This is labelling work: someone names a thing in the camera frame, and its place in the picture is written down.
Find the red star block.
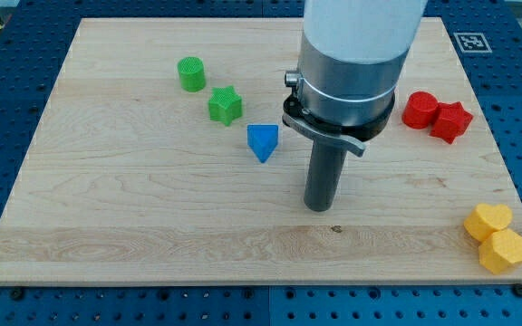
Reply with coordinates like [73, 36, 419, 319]
[430, 101, 474, 144]

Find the light wooden board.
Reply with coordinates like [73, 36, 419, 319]
[0, 18, 522, 287]

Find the yellow hexagon block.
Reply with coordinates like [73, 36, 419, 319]
[478, 228, 522, 274]

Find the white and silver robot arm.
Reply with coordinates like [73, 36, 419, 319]
[283, 0, 427, 157]

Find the green star block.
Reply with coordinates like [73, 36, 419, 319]
[208, 85, 242, 126]

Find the yellow heart block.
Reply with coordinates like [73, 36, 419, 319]
[463, 203, 513, 242]

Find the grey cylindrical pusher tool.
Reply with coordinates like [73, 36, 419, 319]
[304, 141, 346, 212]

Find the red cylinder block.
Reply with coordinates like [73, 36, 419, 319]
[401, 91, 438, 129]

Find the white fiducial marker tag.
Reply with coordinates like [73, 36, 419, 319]
[454, 32, 492, 53]

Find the blue triangular block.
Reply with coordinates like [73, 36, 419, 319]
[246, 124, 279, 163]

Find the green cylinder block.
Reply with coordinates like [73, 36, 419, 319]
[177, 56, 206, 92]

